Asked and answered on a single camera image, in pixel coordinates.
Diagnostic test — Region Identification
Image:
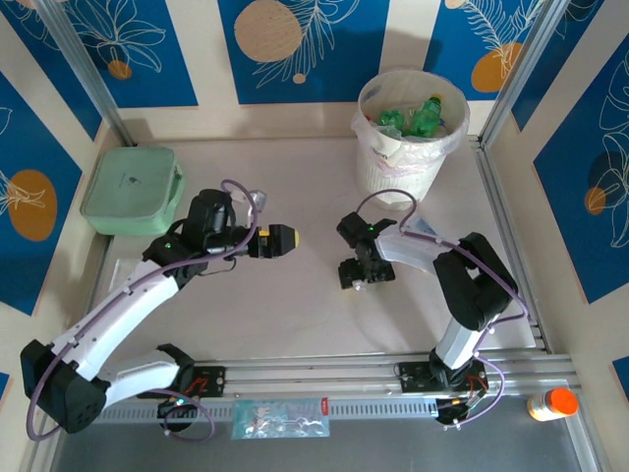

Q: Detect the mint green zipper case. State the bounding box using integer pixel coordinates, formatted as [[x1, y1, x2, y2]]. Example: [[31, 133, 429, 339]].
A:
[[80, 146, 186, 236]]

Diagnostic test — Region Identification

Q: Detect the cream plastic bin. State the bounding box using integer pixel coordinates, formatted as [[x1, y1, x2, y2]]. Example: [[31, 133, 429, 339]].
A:
[[352, 68, 471, 198]]

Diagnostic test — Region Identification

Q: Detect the bottle with orange cap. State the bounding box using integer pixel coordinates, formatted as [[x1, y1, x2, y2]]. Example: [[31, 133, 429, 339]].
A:
[[526, 386, 580, 423]]

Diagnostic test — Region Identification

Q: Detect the aluminium side rail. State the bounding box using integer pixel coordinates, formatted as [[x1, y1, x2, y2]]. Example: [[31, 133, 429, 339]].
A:
[[471, 137, 551, 353]]

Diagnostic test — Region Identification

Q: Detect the aluminium frame post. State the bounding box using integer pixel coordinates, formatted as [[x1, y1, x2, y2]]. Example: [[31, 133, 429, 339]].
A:
[[479, 0, 564, 148], [34, 0, 139, 148]]

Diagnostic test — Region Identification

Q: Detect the clear printed plastic packet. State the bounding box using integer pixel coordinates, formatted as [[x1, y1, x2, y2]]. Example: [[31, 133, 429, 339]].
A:
[[230, 396, 333, 440]]

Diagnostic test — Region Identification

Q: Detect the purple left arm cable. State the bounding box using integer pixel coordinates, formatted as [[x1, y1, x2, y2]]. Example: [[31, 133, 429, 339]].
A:
[[27, 177, 261, 442]]

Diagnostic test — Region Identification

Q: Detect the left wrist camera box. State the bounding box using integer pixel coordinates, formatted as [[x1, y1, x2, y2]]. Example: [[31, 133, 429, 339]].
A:
[[230, 189, 270, 212]]

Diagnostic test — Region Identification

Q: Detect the clear plastic bin liner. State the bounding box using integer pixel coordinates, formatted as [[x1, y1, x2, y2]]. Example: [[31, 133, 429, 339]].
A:
[[351, 71, 471, 178]]

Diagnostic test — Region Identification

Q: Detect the green bottle with yellow cap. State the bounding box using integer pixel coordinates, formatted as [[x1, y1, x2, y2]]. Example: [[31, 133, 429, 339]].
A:
[[410, 95, 446, 137]]

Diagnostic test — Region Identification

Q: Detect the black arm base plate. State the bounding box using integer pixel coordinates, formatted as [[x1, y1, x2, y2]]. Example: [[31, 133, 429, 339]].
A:
[[397, 361, 438, 394], [189, 366, 228, 397]]

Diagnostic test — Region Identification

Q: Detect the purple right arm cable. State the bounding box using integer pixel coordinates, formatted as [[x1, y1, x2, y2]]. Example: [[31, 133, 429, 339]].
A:
[[353, 189, 530, 433]]

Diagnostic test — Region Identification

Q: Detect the clear bluish plastic wrapper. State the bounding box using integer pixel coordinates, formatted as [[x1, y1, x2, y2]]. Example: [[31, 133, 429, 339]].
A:
[[410, 217, 439, 238]]

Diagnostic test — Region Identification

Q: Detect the grey slotted cable duct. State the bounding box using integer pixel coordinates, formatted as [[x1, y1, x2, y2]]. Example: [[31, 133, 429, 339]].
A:
[[92, 395, 441, 425]]

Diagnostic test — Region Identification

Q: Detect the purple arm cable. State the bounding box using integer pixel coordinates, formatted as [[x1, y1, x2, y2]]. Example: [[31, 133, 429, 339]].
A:
[[27, 177, 261, 442], [353, 189, 530, 433]]

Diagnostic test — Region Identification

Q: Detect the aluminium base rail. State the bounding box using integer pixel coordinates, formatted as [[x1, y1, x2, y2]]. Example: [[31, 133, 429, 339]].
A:
[[92, 349, 576, 397]]

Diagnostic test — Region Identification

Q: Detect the green plastic bottle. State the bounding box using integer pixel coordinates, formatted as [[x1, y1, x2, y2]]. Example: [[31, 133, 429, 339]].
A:
[[376, 108, 407, 130]]

